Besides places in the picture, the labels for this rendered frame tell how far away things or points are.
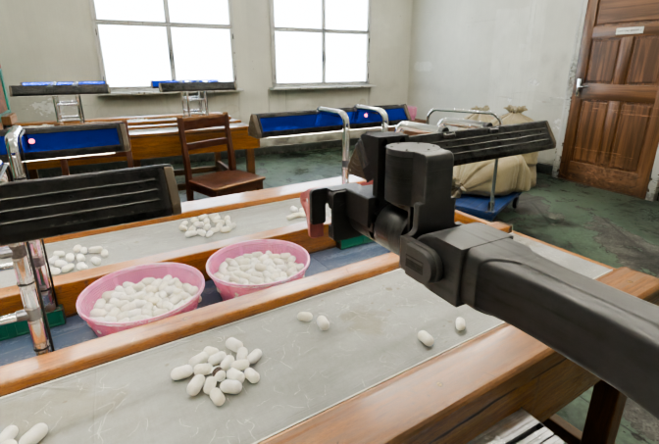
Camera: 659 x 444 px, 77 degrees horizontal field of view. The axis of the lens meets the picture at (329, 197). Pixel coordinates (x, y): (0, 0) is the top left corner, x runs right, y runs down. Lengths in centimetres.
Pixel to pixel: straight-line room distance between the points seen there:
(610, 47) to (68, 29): 566
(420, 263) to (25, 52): 546
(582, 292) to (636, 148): 472
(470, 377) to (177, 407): 47
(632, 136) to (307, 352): 453
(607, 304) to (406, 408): 43
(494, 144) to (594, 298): 76
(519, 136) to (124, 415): 101
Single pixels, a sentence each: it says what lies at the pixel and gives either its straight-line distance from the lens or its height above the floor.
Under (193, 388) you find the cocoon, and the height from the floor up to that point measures 76.
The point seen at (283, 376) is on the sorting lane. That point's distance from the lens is 79.
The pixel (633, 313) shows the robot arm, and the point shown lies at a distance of 34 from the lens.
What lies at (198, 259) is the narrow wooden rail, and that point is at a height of 75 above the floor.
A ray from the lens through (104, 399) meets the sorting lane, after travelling 83.
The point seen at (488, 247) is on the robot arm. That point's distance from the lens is 39.
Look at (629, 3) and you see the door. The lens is 517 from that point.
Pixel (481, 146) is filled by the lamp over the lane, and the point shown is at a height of 107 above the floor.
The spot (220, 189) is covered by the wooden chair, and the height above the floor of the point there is 46.
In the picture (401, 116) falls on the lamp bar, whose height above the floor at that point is 107.
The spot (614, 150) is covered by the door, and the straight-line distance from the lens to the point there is 514.
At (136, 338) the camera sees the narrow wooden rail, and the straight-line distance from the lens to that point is 90.
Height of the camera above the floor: 126
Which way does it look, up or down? 18 degrees down
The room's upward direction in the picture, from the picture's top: straight up
